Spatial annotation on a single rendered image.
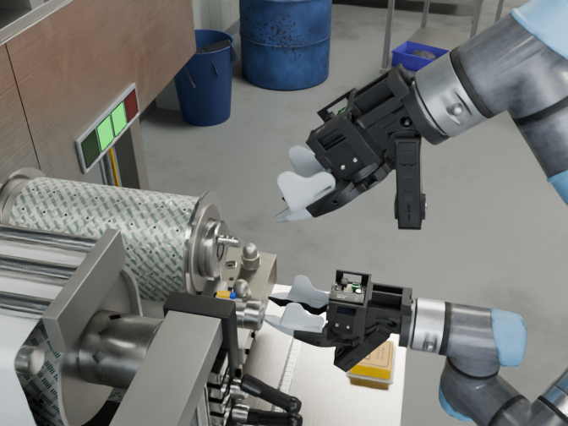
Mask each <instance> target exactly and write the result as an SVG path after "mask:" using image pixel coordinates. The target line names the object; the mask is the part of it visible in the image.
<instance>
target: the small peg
mask: <svg viewBox="0 0 568 426"><path fill-rule="evenodd" d="M217 244H218V245H221V246H222V245H223V246H228V247H234V248H239V247H240V244H241V238H240V237H234V236H228V235H225V236H224V235H222V234H220V235H219V236H218V239H217Z"/></svg>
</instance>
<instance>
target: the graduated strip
mask: <svg viewBox="0 0 568 426"><path fill-rule="evenodd" d="M301 345H302V341H298V340H296V339H294V338H293V337H291V340H290V343H289V347H288V349H287V355H286V358H285V362H284V364H283V368H282V371H281V376H280V379H279V383H278V386H277V389H278V390H279V391H282V392H284V393H286V394H288V395H289V391H290V388H291V384H292V378H293V375H294V371H295V368H296V365H297V361H298V355H299V352H300V348H301ZM271 411H272V412H284V411H285V410H283V409H281V408H279V407H277V406H275V405H273V404H272V407H271Z"/></svg>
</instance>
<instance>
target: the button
mask: <svg viewBox="0 0 568 426"><path fill-rule="evenodd" d="M393 349H394V342H393V341H385V342H384V343H383V344H381V345H380V346H379V347H377V348H376V349H375V350H374V351H372V352H371V353H370V354H369V355H368V356H367V357H366V358H364V359H363V360H362V361H360V362H359V363H358V364H356V365H355V366H354V367H353V368H351V369H350V373H354V374H363V375H368V376H374V377H379V378H383V379H388V380H389V379H390V377H391V366H392V358H393Z"/></svg>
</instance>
